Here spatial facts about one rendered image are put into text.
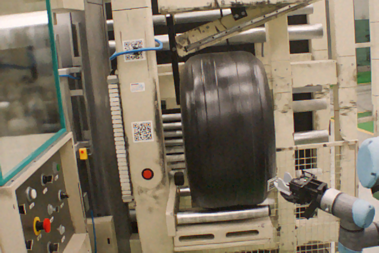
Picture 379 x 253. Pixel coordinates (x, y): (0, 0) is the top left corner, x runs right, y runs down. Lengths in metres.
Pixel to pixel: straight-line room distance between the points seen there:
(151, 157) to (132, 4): 0.55
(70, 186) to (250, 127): 0.64
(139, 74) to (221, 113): 0.35
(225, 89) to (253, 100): 0.10
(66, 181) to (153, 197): 0.34
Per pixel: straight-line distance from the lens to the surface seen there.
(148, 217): 1.77
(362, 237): 1.45
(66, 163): 1.61
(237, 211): 1.68
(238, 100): 1.48
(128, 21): 1.63
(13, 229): 1.13
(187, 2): 1.88
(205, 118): 1.46
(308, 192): 1.46
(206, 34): 2.01
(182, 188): 1.95
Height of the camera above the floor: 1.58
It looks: 11 degrees down
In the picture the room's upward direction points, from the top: 5 degrees counter-clockwise
